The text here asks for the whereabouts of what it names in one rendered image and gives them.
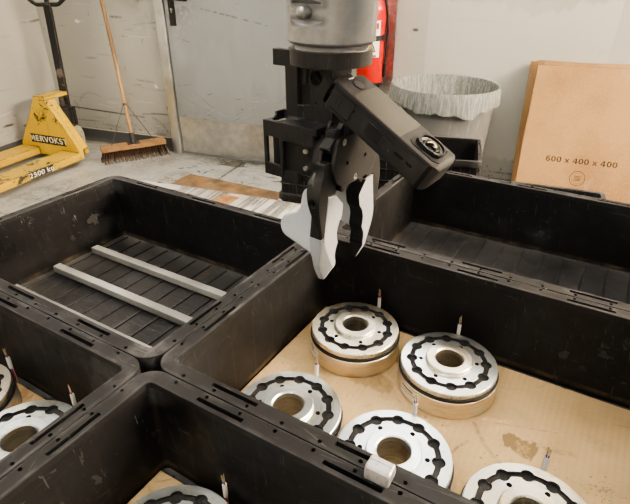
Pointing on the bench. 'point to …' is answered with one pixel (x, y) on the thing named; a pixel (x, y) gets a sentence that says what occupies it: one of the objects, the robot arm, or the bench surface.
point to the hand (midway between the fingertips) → (344, 258)
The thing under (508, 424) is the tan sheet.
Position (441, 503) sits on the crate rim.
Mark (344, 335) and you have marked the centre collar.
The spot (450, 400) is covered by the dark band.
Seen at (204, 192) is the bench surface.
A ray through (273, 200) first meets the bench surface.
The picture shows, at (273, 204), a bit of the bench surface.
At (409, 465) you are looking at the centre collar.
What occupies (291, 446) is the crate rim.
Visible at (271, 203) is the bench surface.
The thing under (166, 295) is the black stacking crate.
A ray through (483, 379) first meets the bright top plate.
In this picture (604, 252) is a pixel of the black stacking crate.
